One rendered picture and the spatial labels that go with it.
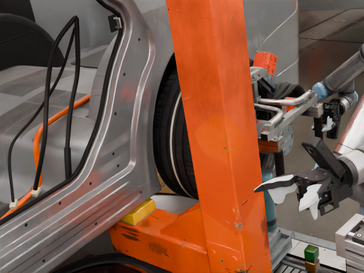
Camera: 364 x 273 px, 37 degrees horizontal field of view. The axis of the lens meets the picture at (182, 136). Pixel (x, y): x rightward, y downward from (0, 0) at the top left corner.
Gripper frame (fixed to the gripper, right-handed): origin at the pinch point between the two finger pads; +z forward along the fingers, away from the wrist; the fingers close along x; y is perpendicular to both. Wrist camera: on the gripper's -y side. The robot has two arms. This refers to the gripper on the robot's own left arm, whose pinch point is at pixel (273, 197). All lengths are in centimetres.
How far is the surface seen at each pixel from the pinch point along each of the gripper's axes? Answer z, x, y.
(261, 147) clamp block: -51, 78, 22
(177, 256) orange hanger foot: -8, 82, 51
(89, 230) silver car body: 18, 93, 32
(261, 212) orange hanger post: -31, 56, 34
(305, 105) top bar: -79, 84, 15
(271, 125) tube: -54, 74, 14
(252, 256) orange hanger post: -23, 55, 47
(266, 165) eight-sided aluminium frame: -73, 111, 45
